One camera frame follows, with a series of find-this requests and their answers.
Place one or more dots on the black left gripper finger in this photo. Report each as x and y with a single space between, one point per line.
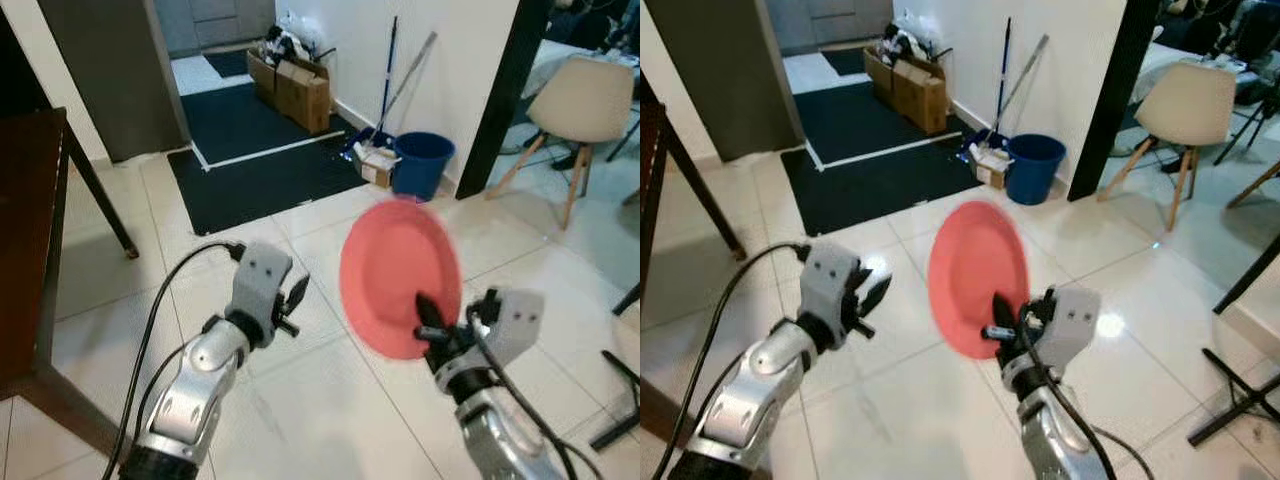
882 295
865 283
299 295

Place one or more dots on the red plastic plate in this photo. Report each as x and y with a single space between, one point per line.
390 265
970 265

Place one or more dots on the dark brown wooden table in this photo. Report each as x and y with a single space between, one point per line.
655 200
25 240

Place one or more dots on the large brown cardboard box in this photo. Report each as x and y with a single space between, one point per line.
912 90
295 90

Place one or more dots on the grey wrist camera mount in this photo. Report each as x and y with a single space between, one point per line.
515 325
1072 322
258 285
830 285

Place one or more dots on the beige chair, wooden legs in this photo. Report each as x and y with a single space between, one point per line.
1190 105
585 100

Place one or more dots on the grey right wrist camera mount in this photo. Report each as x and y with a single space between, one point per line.
1072 322
515 325

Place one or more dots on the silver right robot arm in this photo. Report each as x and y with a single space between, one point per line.
500 437
1050 442

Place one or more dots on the small open cardboard box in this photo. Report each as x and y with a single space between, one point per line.
988 167
372 165

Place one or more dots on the black tripod legs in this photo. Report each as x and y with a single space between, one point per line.
618 420
1240 395

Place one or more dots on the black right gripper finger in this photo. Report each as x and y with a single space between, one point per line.
1004 312
430 312

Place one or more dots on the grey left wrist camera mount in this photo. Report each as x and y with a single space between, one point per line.
258 285
830 285

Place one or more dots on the black floor mat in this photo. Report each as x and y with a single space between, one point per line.
860 175
250 175

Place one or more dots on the dark grey door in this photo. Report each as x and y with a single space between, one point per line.
115 75
725 75

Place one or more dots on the blue plastic bucket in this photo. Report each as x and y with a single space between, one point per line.
422 170
1035 172

